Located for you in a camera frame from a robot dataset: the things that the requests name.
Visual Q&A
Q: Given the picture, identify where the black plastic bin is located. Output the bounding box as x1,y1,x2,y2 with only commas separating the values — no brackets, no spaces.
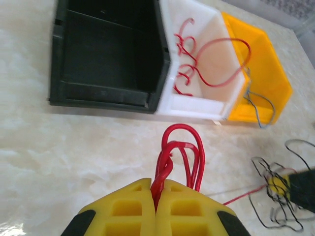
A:
47,0,172,115

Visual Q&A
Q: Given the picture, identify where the thin red cable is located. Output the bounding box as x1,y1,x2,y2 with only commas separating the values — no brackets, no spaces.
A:
149,17,297,207

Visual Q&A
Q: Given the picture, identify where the yellow plastic bin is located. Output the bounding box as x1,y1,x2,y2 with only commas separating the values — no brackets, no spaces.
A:
220,10,294,125

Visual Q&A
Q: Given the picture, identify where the thin black cable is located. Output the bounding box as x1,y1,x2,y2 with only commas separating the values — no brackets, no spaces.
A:
249,138,315,232

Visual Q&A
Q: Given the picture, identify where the thin blue-grey cable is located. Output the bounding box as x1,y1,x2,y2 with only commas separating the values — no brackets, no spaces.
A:
243,67,277,129

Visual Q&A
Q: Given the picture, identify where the white plastic bin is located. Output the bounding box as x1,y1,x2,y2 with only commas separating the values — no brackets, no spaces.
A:
156,0,252,123

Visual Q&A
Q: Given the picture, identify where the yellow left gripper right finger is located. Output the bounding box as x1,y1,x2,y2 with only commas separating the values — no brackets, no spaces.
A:
155,178,251,236

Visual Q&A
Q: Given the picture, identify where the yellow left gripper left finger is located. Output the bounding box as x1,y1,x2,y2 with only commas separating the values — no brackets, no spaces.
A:
61,177,158,236

